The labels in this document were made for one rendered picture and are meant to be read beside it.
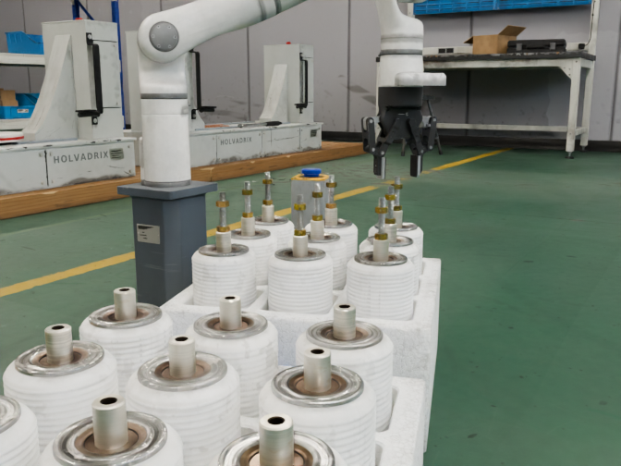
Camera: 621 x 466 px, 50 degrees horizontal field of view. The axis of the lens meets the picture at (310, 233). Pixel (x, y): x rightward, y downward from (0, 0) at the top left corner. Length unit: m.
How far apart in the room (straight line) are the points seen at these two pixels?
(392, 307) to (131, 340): 0.38
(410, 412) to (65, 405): 0.32
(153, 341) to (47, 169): 2.36
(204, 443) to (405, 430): 0.19
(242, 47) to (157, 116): 6.06
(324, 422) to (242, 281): 0.49
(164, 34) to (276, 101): 3.36
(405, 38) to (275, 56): 3.69
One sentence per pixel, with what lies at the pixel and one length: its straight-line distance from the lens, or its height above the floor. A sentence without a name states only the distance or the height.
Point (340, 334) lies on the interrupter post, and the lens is 0.65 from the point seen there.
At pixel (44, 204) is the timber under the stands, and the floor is 0.03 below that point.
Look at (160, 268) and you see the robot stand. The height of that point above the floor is 0.14.
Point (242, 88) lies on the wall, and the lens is 7.37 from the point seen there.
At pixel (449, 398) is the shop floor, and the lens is 1.13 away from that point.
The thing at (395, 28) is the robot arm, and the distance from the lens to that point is 1.13.
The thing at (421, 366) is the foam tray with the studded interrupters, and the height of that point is 0.13.
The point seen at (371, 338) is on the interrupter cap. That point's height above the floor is 0.25.
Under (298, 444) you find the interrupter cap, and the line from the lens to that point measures 0.47.
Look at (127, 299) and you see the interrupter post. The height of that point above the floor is 0.27.
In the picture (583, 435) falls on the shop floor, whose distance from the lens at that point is 1.08.
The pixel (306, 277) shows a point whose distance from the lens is 0.94.
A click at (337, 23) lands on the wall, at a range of 6.78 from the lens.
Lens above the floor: 0.49
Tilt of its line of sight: 12 degrees down
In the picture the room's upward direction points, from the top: straight up
